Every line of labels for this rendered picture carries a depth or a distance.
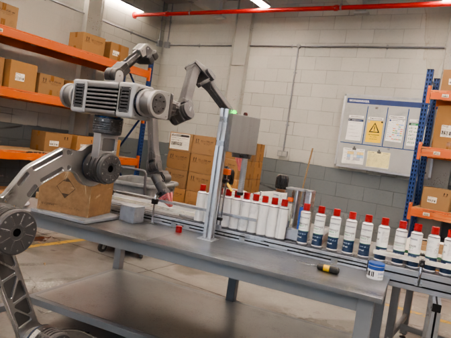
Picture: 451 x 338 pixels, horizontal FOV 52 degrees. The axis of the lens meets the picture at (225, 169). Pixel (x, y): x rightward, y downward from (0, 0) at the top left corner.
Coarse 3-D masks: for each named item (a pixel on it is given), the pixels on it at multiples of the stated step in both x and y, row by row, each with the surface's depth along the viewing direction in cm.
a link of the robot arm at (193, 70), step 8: (192, 64) 238; (200, 64) 241; (192, 72) 234; (200, 72) 244; (184, 80) 232; (192, 80) 231; (200, 80) 246; (184, 88) 227; (192, 88) 229; (184, 96) 222; (192, 96) 226; (184, 104) 214; (192, 104) 219; (184, 112) 212; (192, 112) 217
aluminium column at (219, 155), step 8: (224, 112) 232; (224, 128) 230; (224, 136) 230; (216, 152) 232; (224, 152) 233; (216, 160) 232; (224, 160) 235; (216, 168) 233; (216, 176) 232; (216, 184) 232; (216, 192) 232; (208, 200) 234; (216, 200) 233; (208, 208) 234; (216, 208) 235; (208, 216) 234; (216, 216) 236; (208, 224) 235; (208, 232) 234
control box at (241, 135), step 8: (232, 120) 227; (240, 120) 230; (248, 120) 232; (256, 120) 235; (232, 128) 228; (240, 128) 230; (248, 128) 233; (256, 128) 235; (232, 136) 228; (240, 136) 231; (248, 136) 233; (256, 136) 236; (224, 144) 231; (232, 144) 229; (240, 144) 231; (248, 144) 234; (256, 144) 236; (240, 152) 232; (248, 152) 234
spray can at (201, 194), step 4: (204, 184) 253; (200, 188) 253; (204, 188) 252; (200, 192) 251; (204, 192) 252; (200, 196) 251; (204, 196) 252; (200, 200) 252; (204, 200) 252; (196, 204) 253; (200, 204) 252; (204, 204) 253; (196, 212) 253; (200, 212) 252; (196, 216) 252; (200, 216) 252; (196, 220) 252; (200, 220) 252
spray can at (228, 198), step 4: (228, 192) 246; (228, 196) 246; (228, 200) 245; (224, 204) 246; (228, 204) 245; (224, 208) 246; (228, 208) 246; (224, 212) 246; (228, 212) 246; (224, 216) 246; (224, 220) 246; (228, 220) 247; (224, 224) 246; (228, 224) 247
